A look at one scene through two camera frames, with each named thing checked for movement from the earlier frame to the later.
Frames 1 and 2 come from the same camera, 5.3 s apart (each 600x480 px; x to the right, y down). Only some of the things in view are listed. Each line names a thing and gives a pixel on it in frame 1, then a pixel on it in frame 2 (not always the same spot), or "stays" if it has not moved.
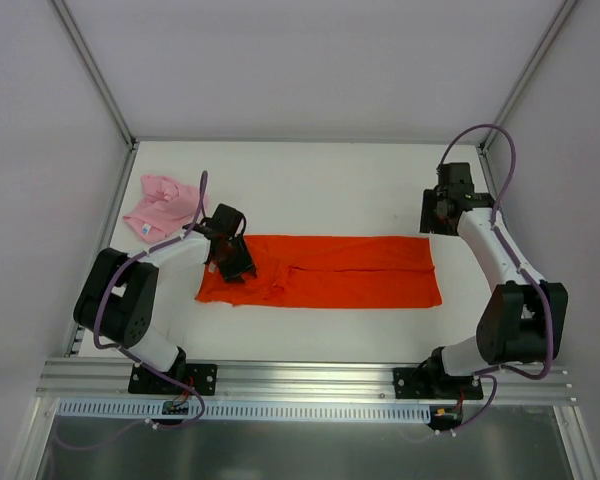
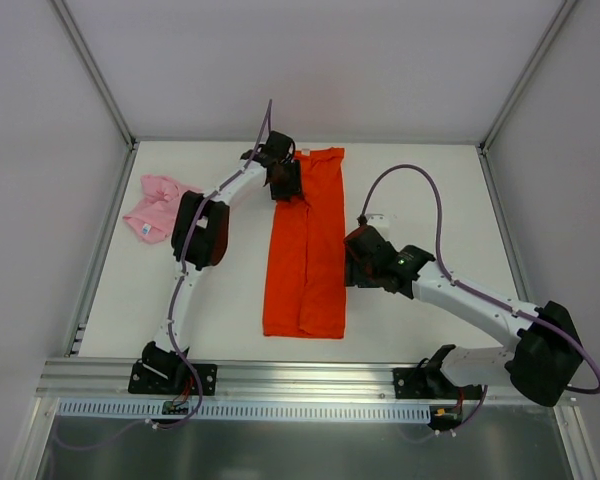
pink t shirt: [170, 209] stays
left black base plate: [202, 377] stays
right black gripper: [431, 220] to [356, 261]
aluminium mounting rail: [103, 380] stays
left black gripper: [238, 265] to [286, 181]
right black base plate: [425, 383] stays
